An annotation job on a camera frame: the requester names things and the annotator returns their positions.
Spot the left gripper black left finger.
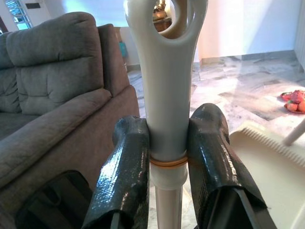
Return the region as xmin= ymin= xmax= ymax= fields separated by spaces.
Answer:
xmin=82 ymin=115 xmax=151 ymax=229

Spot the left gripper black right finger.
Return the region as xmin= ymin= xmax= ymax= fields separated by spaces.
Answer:
xmin=187 ymin=103 xmax=277 ymax=229

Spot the cream long-handled dustpan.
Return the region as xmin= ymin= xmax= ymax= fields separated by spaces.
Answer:
xmin=228 ymin=120 xmax=305 ymax=229

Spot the black plastic bucket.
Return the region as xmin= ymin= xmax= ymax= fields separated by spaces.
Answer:
xmin=15 ymin=170 xmax=96 ymax=229

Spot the red bag of oranges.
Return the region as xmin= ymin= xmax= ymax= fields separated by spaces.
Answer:
xmin=280 ymin=89 xmax=305 ymax=113

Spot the grey fabric sofa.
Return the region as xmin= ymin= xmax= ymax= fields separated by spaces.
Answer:
xmin=0 ymin=11 xmax=141 ymax=229

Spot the dark wooden cabinet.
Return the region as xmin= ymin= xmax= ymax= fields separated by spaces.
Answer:
xmin=153 ymin=18 xmax=173 ymax=33

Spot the golden statue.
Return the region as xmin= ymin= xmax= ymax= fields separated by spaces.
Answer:
xmin=152 ymin=0 xmax=170 ymax=21

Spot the louvered glass window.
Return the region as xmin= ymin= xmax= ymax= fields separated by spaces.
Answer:
xmin=4 ymin=0 xmax=32 ymax=31

